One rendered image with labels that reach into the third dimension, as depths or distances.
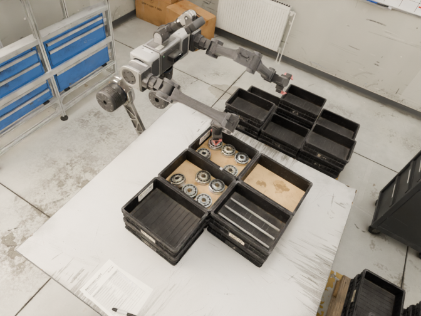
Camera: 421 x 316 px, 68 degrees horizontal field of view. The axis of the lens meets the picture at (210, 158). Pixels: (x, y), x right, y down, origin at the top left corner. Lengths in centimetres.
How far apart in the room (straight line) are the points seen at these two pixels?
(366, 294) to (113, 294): 177
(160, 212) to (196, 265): 37
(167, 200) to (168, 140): 63
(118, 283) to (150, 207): 45
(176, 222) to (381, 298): 162
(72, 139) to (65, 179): 50
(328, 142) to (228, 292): 176
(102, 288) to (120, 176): 74
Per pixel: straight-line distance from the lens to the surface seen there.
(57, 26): 329
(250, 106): 314
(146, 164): 227
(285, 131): 317
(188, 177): 204
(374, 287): 276
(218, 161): 215
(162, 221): 188
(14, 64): 311
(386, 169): 394
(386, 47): 449
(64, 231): 208
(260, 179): 213
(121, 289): 188
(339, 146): 311
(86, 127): 356
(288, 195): 212
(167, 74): 194
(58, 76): 344
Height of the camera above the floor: 249
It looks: 50 degrees down
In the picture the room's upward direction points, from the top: 11 degrees clockwise
